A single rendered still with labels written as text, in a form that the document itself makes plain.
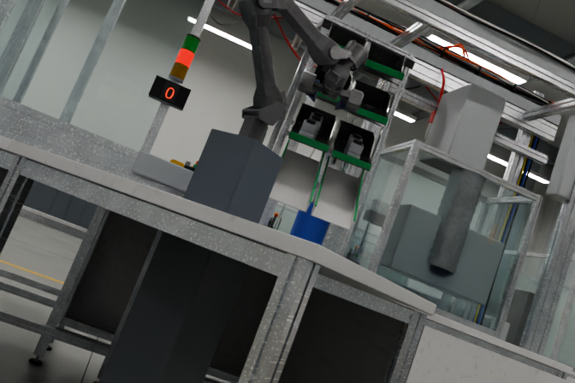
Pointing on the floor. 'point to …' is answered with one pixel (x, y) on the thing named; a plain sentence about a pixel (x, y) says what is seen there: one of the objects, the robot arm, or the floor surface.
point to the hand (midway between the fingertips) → (327, 99)
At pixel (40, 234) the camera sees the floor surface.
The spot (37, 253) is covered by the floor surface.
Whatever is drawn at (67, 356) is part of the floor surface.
